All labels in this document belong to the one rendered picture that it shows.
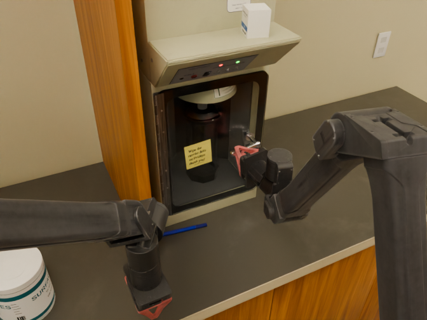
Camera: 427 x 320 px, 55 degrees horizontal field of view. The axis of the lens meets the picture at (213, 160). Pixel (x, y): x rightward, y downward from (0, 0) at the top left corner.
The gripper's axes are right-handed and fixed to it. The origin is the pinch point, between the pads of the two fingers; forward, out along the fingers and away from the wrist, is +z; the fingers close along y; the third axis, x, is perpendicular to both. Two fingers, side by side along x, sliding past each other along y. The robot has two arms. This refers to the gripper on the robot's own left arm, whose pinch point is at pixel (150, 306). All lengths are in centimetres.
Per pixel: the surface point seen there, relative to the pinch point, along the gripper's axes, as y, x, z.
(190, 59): 22, -19, -41
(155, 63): 29, -15, -38
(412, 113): 50, -137, 15
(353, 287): 6, -72, 45
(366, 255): 6, -73, 29
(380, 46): 75, -135, -6
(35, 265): 21.4, 19.4, 0.6
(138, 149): 24.4, -7.6, -21.1
